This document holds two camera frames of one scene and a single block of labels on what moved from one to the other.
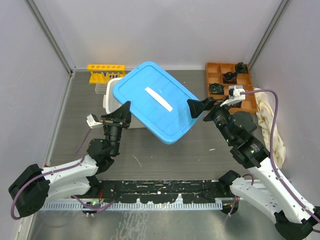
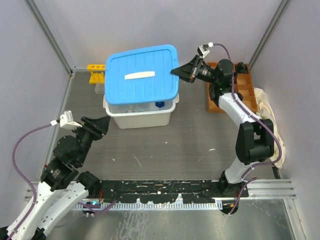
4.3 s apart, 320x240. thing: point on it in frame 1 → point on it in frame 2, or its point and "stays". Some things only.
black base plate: (165, 191) stays
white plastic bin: (111, 104) → (142, 115)
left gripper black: (123, 113) → (101, 124)
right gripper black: (196, 107) → (185, 71)
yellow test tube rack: (101, 73) stays
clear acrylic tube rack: (100, 87) stays
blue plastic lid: (158, 102) → (141, 74)
